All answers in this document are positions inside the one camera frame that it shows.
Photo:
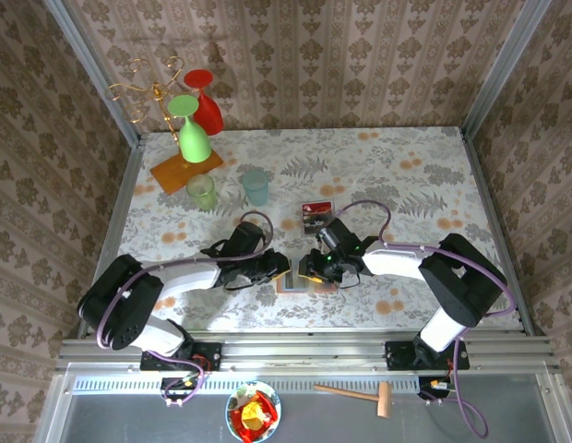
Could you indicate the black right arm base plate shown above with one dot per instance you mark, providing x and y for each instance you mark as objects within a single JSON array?
[{"x": 399, "y": 355}]

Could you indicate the patterned ceramic bowl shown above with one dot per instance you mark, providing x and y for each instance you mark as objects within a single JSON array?
[{"x": 242, "y": 392}]

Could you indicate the floral fern print tablecloth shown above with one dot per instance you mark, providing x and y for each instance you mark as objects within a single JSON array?
[{"x": 383, "y": 152}]

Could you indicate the brown leather card holder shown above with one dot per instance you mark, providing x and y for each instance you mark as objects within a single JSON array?
[{"x": 286, "y": 288}]

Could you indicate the wooden mallet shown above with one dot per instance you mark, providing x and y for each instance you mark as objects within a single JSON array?
[{"x": 384, "y": 399}]

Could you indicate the red wrapper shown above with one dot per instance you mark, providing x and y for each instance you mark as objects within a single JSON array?
[{"x": 266, "y": 402}]

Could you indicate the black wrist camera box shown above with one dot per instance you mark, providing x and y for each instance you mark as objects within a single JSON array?
[
  {"x": 248, "y": 239},
  {"x": 339, "y": 235}
]

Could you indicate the aluminium extrusion frame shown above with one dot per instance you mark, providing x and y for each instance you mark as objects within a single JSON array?
[{"x": 313, "y": 350}]

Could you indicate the green glass tumbler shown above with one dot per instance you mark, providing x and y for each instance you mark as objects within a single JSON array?
[{"x": 202, "y": 191}]

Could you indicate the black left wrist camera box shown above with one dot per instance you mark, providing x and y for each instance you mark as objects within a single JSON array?
[{"x": 248, "y": 239}]

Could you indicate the blue textured tumbler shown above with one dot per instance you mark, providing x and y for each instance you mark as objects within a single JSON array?
[{"x": 256, "y": 189}]

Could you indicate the grey metal shelf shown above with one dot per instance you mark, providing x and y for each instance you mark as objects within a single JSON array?
[{"x": 337, "y": 424}]

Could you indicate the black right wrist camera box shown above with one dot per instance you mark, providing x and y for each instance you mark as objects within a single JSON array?
[{"x": 339, "y": 235}]

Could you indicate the red plastic wine glass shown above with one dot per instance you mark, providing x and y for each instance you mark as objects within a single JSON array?
[{"x": 210, "y": 115}]

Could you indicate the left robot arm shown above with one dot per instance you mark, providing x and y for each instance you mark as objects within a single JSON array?
[{"x": 189, "y": 279}]

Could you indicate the green plastic wine glass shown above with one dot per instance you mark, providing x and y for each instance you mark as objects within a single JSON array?
[{"x": 194, "y": 143}]

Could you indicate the yellow crumpled paper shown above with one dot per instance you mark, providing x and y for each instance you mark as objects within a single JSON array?
[{"x": 252, "y": 410}]

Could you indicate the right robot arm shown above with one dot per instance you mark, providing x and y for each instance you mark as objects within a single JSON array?
[{"x": 392, "y": 263}]

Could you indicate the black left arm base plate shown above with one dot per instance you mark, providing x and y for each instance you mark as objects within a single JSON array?
[{"x": 207, "y": 353}]

